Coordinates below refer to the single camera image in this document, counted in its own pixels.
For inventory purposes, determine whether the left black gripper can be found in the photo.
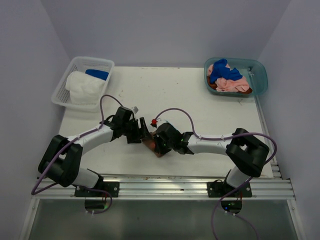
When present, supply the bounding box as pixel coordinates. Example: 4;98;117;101
122;117;152;144

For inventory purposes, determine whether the orange brown patterned towel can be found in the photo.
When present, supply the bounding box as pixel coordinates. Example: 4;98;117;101
141;131;166;158

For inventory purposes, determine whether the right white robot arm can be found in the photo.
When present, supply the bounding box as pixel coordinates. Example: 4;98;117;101
152;122;270;197

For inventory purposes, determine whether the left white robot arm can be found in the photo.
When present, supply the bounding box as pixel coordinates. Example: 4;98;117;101
38;106;149;197

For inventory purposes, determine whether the blue rolled towel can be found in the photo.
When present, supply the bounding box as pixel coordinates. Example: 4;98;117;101
85;69;109;81

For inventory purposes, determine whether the white rolled towel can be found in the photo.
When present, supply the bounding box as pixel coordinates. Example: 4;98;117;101
65;71;106;105

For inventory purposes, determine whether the pink crumpled towel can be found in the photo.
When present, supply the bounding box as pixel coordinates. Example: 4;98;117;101
206;64;253;95

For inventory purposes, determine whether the blue crumpled towel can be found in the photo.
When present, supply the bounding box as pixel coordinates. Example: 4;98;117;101
209;58;243;84

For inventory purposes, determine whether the white plastic mesh basket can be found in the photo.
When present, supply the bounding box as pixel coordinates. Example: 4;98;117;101
51;56;115;112

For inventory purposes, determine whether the teal plastic tub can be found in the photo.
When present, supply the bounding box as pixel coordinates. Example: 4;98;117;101
204;57;269;97

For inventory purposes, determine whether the dark red towel in tub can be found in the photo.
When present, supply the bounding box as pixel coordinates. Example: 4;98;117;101
208;83;253;95

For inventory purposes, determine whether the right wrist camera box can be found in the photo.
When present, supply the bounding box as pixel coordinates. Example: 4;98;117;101
150;118;170;128

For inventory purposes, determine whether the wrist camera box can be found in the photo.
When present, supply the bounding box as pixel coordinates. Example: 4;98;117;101
131;106;139;114
150;118;170;128

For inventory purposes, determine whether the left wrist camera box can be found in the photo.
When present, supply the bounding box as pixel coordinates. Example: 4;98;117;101
131;106;139;114

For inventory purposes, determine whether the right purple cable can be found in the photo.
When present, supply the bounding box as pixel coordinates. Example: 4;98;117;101
153;107;278;240

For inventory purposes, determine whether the aluminium mounting rail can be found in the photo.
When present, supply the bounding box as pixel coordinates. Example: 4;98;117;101
32;173;296;201

